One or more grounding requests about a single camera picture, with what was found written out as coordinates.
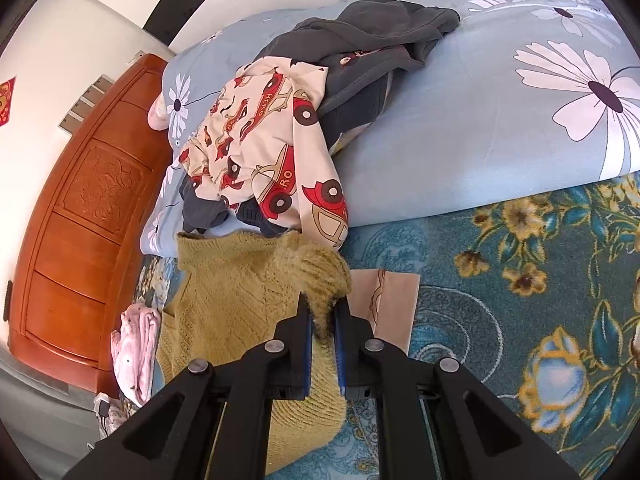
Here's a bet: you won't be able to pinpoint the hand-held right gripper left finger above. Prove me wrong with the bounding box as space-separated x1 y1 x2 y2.
65 292 315 480

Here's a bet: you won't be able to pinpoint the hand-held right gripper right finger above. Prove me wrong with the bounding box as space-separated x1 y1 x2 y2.
334 300 581 480

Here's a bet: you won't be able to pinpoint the olive green knitted sweater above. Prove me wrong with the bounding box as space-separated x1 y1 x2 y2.
155 230 353 476

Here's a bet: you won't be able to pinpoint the flat beige printed cloth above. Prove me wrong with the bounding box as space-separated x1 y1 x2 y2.
350 268 420 356

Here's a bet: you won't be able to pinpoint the teal floral bed sheet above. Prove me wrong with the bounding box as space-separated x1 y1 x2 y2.
90 170 640 480

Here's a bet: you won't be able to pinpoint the dark navy garment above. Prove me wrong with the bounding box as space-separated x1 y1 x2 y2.
181 180 301 239

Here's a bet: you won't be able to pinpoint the pink fleece cloth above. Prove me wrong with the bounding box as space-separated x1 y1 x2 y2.
111 304 162 405

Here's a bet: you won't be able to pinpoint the beige car print pants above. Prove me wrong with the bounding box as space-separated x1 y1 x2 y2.
177 57 350 251

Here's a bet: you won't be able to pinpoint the carved wooden headboard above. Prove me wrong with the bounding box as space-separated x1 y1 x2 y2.
9 52 183 401

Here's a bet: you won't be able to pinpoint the light blue daisy duvet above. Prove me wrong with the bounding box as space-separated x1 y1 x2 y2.
140 0 640 256

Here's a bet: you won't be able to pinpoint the pink floral pillow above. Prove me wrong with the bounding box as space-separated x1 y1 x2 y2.
146 95 171 132

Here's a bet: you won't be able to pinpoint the dark grey sweatshirt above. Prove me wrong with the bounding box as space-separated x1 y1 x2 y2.
254 0 461 157

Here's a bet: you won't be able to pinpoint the red wall decoration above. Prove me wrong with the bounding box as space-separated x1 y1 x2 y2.
0 76 17 128

